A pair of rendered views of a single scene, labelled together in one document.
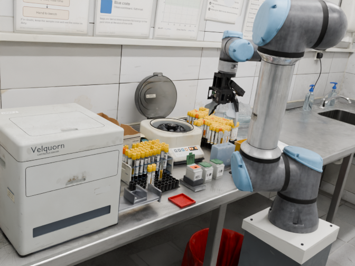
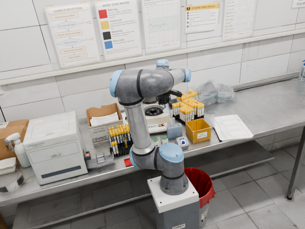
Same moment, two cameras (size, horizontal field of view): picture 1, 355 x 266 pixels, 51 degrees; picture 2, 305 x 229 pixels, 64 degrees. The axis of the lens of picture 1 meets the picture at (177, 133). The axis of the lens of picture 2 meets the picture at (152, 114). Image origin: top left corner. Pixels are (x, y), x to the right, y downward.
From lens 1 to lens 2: 90 cm
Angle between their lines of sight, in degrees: 30
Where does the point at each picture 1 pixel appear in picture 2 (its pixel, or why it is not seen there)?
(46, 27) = (76, 63)
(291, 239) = (159, 198)
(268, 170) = (142, 159)
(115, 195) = (81, 161)
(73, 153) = (50, 145)
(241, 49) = not seen: hidden behind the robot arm
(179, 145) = (152, 123)
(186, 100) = (179, 86)
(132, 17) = (127, 46)
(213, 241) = not seen: hidden behind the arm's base
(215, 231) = not seen: hidden behind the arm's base
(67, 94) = (96, 94)
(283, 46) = (121, 100)
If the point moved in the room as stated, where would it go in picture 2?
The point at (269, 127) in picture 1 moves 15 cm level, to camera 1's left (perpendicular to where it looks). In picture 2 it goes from (135, 138) to (109, 131)
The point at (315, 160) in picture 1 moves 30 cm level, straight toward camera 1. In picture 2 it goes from (169, 156) to (115, 191)
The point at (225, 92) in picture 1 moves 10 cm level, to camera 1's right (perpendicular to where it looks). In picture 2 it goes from (161, 97) to (176, 100)
